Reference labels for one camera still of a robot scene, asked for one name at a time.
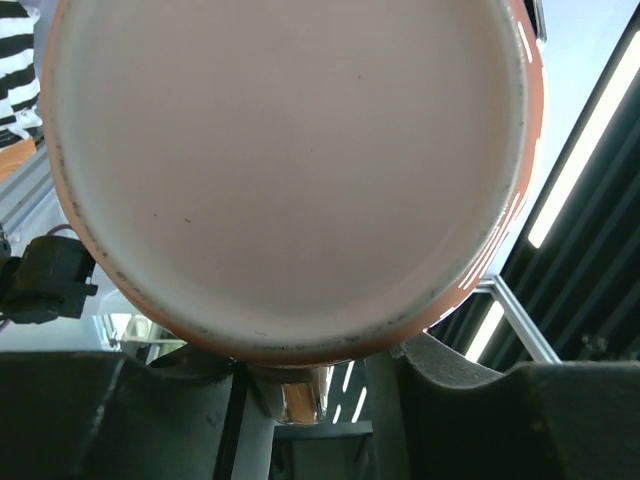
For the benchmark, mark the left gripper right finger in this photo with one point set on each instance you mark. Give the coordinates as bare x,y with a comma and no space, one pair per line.
436,415

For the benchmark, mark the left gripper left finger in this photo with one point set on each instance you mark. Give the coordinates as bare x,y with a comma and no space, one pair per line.
98,415

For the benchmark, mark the light pink mug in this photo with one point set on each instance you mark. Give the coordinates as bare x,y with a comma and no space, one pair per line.
293,184

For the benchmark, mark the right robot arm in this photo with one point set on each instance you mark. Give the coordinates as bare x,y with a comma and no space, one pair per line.
51,279

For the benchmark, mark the black white striped cloth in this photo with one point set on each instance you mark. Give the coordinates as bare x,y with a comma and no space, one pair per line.
20,85

